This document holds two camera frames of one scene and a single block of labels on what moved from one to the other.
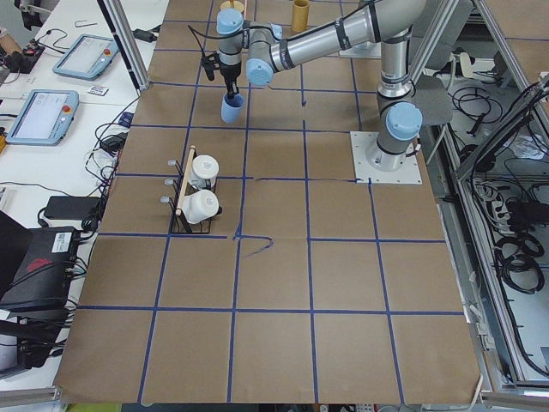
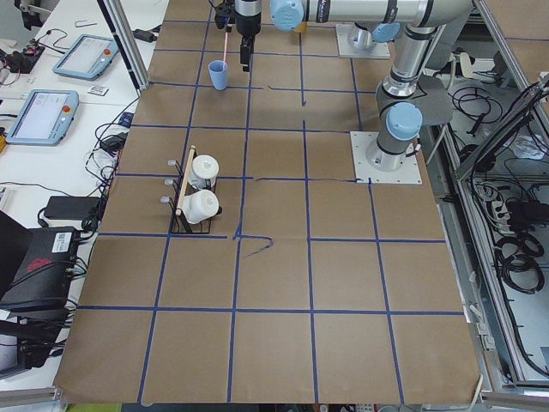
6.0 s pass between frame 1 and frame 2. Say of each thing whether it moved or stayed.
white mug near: stayed
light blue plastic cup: moved
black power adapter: stayed
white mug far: stayed
